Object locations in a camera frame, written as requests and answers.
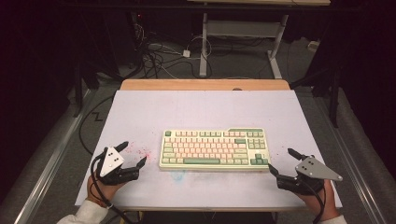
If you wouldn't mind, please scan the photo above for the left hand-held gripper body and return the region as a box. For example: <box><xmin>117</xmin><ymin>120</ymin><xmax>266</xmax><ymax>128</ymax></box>
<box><xmin>95</xmin><ymin>147</ymin><xmax>140</xmax><ymax>187</ymax></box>

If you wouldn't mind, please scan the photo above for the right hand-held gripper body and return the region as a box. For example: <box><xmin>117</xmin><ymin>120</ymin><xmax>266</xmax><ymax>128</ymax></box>
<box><xmin>276</xmin><ymin>155</ymin><xmax>344</xmax><ymax>197</ymax></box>

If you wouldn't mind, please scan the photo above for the green and cream keyboard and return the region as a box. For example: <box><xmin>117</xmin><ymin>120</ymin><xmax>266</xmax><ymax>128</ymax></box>
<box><xmin>159</xmin><ymin>127</ymin><xmax>271</xmax><ymax>173</ymax></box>

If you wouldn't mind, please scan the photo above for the person's left hand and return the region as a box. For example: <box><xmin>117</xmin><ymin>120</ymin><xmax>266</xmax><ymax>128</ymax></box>
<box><xmin>86</xmin><ymin>175</ymin><xmax>126</xmax><ymax>208</ymax></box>

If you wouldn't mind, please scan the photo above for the person's right hand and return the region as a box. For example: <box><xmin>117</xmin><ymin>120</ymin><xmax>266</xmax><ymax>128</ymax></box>
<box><xmin>295</xmin><ymin>179</ymin><xmax>341</xmax><ymax>223</ymax></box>

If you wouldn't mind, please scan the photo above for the black metal stand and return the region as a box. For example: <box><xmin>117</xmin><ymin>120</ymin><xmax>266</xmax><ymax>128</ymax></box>
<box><xmin>72</xmin><ymin>60</ymin><xmax>101</xmax><ymax>119</ymax></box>
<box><xmin>289</xmin><ymin>60</ymin><xmax>343</xmax><ymax>129</ymax></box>

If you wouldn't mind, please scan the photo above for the white table mat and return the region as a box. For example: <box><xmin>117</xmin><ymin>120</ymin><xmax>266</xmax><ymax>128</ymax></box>
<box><xmin>75</xmin><ymin>89</ymin><xmax>343</xmax><ymax>209</ymax></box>

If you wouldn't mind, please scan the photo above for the wooden table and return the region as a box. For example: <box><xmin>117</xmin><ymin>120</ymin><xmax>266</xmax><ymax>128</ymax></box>
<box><xmin>120</xmin><ymin>78</ymin><xmax>291</xmax><ymax>91</ymax></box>

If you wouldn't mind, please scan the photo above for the small white box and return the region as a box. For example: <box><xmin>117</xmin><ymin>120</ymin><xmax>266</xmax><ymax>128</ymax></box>
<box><xmin>306</xmin><ymin>39</ymin><xmax>321</xmax><ymax>53</ymax></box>

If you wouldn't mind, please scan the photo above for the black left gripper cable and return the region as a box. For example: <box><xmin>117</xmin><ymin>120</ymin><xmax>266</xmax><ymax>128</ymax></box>
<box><xmin>90</xmin><ymin>148</ymin><xmax>140</xmax><ymax>224</ymax></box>

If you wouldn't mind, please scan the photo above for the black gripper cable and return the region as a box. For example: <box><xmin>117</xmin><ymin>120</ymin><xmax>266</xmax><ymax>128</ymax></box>
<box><xmin>305</xmin><ymin>180</ymin><xmax>327</xmax><ymax>224</ymax></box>
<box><xmin>90</xmin><ymin>148</ymin><xmax>140</xmax><ymax>224</ymax></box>

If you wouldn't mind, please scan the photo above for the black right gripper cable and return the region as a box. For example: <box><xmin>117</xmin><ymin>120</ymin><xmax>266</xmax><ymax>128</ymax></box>
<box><xmin>305</xmin><ymin>180</ymin><xmax>327</xmax><ymax>224</ymax></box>

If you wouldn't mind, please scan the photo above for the grey metal floor rail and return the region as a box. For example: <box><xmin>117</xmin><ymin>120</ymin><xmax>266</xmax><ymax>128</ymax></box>
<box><xmin>13</xmin><ymin>88</ymin><xmax>94</xmax><ymax>224</ymax></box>
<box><xmin>312</xmin><ymin>92</ymin><xmax>389</xmax><ymax>224</ymax></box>

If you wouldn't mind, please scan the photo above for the long black floor cable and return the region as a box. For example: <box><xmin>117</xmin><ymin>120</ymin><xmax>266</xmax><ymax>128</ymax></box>
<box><xmin>78</xmin><ymin>94</ymin><xmax>115</xmax><ymax>157</ymax></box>

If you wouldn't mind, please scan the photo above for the tangle of floor cables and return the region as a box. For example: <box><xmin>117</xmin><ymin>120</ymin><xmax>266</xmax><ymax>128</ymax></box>
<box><xmin>134</xmin><ymin>22</ymin><xmax>204</xmax><ymax>79</ymax></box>

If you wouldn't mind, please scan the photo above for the white metal desk frame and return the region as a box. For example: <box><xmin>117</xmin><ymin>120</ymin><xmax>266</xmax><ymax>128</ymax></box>
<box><xmin>198</xmin><ymin>12</ymin><xmax>290</xmax><ymax>79</ymax></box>

